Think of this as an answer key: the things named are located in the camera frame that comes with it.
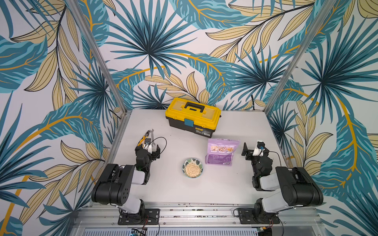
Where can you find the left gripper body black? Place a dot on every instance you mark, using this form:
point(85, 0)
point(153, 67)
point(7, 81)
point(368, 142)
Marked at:
point(155, 154)

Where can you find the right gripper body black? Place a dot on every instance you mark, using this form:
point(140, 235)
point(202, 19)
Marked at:
point(246, 150)

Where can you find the purple oats bag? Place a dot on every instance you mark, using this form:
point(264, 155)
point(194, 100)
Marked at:
point(221, 151)

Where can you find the green leaf pattern bowl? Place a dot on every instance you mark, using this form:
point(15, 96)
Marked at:
point(192, 160)

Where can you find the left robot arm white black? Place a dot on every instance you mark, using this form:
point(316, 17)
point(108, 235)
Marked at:
point(114, 185)

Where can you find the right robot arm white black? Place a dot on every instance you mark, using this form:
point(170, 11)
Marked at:
point(291, 187)

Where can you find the oats in bowl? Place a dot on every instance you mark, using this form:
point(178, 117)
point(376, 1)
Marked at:
point(192, 170)

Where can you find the yellow black pliers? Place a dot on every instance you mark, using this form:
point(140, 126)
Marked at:
point(146, 135)

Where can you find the silver wrench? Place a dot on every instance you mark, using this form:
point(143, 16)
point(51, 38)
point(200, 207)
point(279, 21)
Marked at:
point(151, 136)

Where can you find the yellow black toolbox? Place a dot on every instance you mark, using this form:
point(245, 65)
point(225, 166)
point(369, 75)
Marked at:
point(193, 117)

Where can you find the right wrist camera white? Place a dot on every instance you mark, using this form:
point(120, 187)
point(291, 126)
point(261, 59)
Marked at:
point(259, 149)

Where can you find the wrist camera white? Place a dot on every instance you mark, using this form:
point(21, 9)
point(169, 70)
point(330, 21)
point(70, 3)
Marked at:
point(259, 149)
point(149, 147)

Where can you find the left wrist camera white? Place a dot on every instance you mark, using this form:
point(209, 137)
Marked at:
point(149, 147)

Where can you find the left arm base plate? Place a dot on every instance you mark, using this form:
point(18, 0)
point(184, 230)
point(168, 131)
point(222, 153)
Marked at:
point(149, 216)

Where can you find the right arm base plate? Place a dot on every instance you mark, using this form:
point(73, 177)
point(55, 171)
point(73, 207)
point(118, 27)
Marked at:
point(248, 216)

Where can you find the aluminium rail frame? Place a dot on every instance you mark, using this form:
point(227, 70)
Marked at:
point(188, 219)

